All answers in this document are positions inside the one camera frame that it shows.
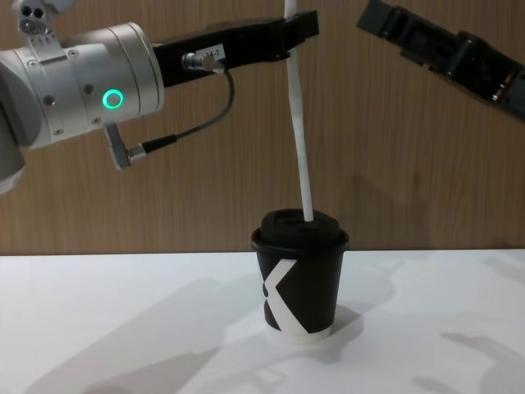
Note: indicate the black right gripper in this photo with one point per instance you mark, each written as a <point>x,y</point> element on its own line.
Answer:
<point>488,70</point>

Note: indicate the black paper cup white mark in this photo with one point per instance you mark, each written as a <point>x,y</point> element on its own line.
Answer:
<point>299,295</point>

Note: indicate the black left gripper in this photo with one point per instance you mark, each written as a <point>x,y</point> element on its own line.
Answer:
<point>246,43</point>

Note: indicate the white paper-wrapped straw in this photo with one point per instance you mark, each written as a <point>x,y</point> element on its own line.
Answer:
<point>298,123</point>

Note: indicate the black plastic cup lid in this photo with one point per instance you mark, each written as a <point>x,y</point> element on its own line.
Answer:
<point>299,234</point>

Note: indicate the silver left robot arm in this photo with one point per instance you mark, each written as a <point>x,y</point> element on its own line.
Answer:
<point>82,78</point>

